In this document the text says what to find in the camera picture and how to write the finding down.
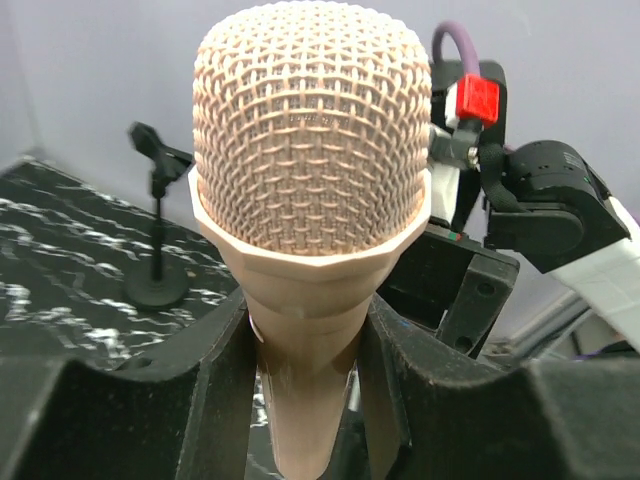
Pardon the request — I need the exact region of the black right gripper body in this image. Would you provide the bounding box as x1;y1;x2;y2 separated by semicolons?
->
377;59;521;359

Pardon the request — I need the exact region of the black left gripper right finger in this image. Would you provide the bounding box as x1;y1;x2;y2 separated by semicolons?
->
357;298;639;479

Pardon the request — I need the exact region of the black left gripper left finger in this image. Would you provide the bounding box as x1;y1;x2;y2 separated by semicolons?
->
1;291;256;479

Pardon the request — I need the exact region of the pink beige microphone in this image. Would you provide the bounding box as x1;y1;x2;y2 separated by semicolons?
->
189;1;431;479

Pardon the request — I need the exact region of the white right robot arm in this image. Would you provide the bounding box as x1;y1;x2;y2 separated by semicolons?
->
379;59;639;356

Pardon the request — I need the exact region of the black round-base clip stand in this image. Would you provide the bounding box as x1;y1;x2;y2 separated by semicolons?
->
123;122;193;311

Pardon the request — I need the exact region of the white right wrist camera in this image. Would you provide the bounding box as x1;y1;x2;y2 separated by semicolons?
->
429;73;501;227

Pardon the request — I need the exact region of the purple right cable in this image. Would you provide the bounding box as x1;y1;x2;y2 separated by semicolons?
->
431;19;482;81

